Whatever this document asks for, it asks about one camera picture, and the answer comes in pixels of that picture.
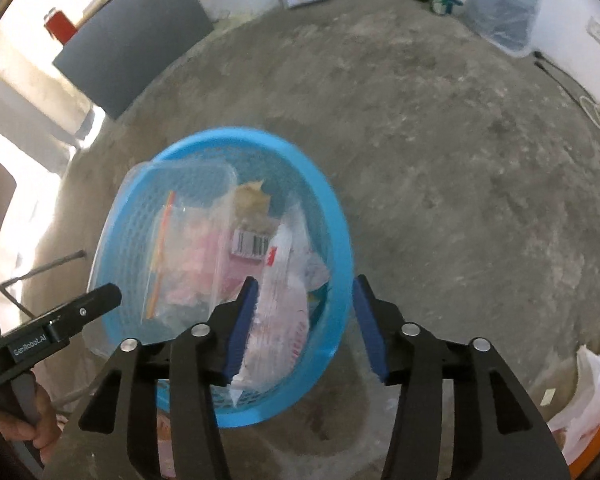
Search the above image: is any grey cabinet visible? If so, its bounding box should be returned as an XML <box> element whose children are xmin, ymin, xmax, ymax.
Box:
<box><xmin>52</xmin><ymin>0</ymin><xmax>215</xmax><ymax>121</ymax></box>

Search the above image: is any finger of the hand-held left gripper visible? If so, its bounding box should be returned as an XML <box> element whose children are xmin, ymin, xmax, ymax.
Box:
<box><xmin>45</xmin><ymin>282</ymin><xmax>123</xmax><ymax>343</ymax></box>

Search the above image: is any large clear water jug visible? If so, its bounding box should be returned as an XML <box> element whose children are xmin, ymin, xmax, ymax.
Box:
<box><xmin>462</xmin><ymin>0</ymin><xmax>547</xmax><ymax>57</ymax></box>

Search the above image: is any white plastic bag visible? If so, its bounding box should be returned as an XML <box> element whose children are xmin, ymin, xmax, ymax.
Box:
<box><xmin>547</xmin><ymin>344</ymin><xmax>600</xmax><ymax>466</ymax></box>

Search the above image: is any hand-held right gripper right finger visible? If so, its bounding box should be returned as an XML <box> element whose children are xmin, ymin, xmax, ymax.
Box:
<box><xmin>352</xmin><ymin>274</ymin><xmax>573</xmax><ymax>480</ymax></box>

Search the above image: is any red thermos flask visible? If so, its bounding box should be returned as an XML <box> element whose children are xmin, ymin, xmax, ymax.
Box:
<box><xmin>43</xmin><ymin>7</ymin><xmax>78</xmax><ymax>45</ymax></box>

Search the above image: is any clear bag with red print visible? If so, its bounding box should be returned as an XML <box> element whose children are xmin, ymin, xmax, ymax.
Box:
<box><xmin>125</xmin><ymin>157</ymin><xmax>281</xmax><ymax>331</ymax></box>

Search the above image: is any clear wrapper with red stripes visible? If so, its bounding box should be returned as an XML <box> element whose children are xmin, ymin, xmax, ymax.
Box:
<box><xmin>230</xmin><ymin>205</ymin><xmax>331</xmax><ymax>406</ymax></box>

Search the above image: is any blue mesh basket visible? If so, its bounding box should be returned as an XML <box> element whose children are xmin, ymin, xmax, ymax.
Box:
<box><xmin>87</xmin><ymin>127</ymin><xmax>355</xmax><ymax>428</ymax></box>

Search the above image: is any black cable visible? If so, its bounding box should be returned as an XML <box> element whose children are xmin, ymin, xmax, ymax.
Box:
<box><xmin>532</xmin><ymin>49</ymin><xmax>596</xmax><ymax>106</ymax></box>

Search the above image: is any brown paper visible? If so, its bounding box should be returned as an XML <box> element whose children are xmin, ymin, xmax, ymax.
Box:
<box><xmin>235</xmin><ymin>180</ymin><xmax>273</xmax><ymax>223</ymax></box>

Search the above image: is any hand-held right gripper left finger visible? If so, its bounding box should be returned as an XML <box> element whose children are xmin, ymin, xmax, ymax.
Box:
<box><xmin>77</xmin><ymin>275</ymin><xmax>259</xmax><ymax>480</ymax></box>

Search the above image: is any person's left hand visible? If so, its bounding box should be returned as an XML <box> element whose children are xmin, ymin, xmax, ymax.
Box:
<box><xmin>0</xmin><ymin>382</ymin><xmax>63</xmax><ymax>451</ymax></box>

